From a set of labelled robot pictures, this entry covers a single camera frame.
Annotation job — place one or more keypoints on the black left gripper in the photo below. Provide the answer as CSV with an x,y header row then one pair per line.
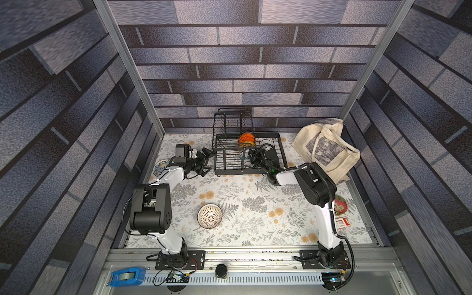
x,y
203,159

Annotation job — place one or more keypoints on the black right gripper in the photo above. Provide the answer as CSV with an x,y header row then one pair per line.
x,y
258,158

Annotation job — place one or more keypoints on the orange plastic bowl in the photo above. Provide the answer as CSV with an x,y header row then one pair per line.
x,y
247,138

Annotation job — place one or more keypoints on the black wire dish rack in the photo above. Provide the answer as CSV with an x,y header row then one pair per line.
x,y
228,126

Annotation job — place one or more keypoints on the white lattice pattern bowl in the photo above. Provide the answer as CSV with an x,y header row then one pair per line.
x,y
209,216

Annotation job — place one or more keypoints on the blue floral ceramic bowl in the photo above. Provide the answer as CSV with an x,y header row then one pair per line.
x,y
245,155

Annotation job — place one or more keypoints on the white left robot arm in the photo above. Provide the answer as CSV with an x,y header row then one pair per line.
x,y
151,208

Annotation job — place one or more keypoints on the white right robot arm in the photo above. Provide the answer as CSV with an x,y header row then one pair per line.
x,y
319,190

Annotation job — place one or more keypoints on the floral patterned table mat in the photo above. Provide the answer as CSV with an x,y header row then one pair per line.
x,y
254,212

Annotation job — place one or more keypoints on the blue yellow patterned bowl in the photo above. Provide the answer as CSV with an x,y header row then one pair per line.
x,y
160,166

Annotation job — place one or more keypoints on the beige canvas tote bag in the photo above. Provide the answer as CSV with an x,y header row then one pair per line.
x,y
321,142

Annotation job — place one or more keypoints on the red gold round tin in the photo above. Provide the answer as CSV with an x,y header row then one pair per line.
x,y
340,205

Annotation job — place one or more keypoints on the small red white box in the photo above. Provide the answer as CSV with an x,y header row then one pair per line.
x,y
342,223

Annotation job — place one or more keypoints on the black round knob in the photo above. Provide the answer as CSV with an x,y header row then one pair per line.
x,y
221,271

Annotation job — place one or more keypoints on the green circuit board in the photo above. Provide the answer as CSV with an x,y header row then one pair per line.
x,y
330,279

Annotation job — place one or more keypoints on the blue tape dispenser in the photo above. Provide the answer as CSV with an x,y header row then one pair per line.
x,y
133,276

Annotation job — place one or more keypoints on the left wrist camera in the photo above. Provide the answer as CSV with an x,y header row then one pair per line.
x,y
184,151

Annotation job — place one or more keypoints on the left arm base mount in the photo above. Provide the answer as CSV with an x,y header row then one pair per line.
x,y
193,260

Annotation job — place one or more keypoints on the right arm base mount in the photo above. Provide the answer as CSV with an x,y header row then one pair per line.
x,y
321,259

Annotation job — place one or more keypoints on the white slotted cable duct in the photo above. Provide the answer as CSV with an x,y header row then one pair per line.
x,y
239,279

